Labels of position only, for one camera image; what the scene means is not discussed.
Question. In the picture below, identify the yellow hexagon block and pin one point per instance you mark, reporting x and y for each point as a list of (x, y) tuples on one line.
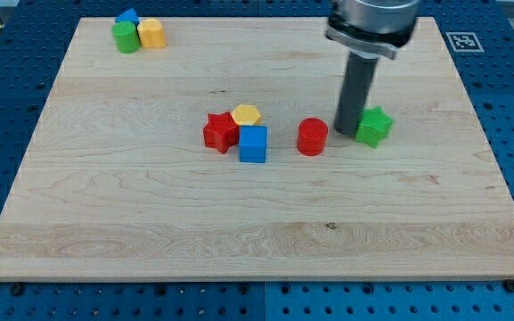
[(246, 115)]

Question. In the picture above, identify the blue triangle block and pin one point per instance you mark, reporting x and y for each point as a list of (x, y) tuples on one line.
[(129, 15)]

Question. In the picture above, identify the light wooden board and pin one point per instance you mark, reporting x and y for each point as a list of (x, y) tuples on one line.
[(117, 185)]

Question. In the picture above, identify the blue cube block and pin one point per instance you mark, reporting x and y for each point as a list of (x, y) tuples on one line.
[(253, 143)]

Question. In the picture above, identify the red star block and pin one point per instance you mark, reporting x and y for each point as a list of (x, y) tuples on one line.
[(221, 132)]

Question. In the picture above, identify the green cylinder block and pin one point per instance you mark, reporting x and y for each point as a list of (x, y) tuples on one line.
[(126, 37)]

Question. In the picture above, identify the green star block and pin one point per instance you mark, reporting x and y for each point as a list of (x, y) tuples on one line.
[(374, 127)]

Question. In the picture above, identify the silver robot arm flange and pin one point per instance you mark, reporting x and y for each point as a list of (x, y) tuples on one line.
[(372, 28)]

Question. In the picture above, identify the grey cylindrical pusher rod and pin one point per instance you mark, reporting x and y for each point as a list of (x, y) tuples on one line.
[(354, 91)]

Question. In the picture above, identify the red cylinder block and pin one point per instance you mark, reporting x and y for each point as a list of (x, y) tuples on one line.
[(312, 136)]

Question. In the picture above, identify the white fiducial marker tag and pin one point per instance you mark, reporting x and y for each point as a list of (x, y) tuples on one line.
[(464, 42)]

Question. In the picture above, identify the yellow heart block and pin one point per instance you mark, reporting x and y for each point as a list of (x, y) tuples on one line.
[(151, 33)]

